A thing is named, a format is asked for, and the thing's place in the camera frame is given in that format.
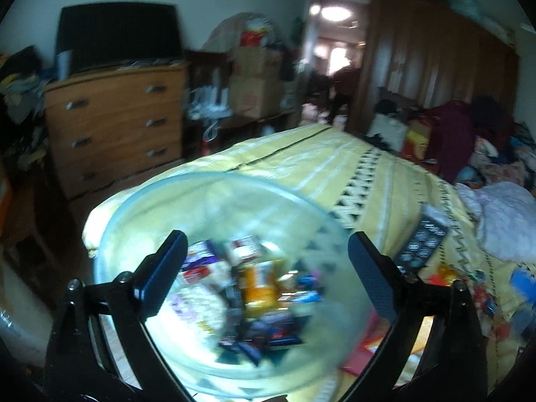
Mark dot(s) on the wooden wardrobe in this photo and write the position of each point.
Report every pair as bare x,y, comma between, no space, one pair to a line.
439,50

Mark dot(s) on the black television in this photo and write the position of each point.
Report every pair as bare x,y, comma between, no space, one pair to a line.
117,33

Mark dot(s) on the clear glass bowl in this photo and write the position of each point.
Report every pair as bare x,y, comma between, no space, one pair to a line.
293,217

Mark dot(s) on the dark wooden side cabinet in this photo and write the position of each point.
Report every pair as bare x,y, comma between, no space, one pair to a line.
209,92

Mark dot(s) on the wooden dresser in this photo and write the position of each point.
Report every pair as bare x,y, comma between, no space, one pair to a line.
113,130

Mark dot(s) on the plain cardboard box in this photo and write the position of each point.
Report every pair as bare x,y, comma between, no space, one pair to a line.
255,60

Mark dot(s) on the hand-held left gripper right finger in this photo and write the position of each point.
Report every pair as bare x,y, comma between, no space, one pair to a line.
372,276

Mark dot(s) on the round ceiling lamp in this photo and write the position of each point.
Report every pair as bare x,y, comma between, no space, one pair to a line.
336,12

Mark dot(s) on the black shaver box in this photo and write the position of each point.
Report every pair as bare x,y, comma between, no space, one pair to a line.
423,243

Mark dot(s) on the heap of colourful clothes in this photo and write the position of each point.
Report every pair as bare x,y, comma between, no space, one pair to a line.
502,146

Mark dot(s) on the pile of snack packets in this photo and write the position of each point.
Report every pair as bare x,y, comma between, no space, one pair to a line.
251,293
494,301

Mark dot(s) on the flat magenta box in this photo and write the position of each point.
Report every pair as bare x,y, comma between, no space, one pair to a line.
364,356

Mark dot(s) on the cardboard box with red print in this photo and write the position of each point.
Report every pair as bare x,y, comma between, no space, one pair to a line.
255,96

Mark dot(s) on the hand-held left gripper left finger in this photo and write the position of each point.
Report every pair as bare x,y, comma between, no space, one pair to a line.
165,272

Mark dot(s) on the red and gold gift box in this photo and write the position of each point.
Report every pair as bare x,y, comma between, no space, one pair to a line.
416,140

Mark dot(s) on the red bag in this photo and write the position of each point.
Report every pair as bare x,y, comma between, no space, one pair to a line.
253,37

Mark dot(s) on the white floral pillow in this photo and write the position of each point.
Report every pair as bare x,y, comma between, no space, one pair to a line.
511,217

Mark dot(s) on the white tote bag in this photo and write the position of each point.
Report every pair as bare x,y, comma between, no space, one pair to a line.
387,132

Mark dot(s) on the maroon cloth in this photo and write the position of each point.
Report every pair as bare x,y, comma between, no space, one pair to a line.
452,138

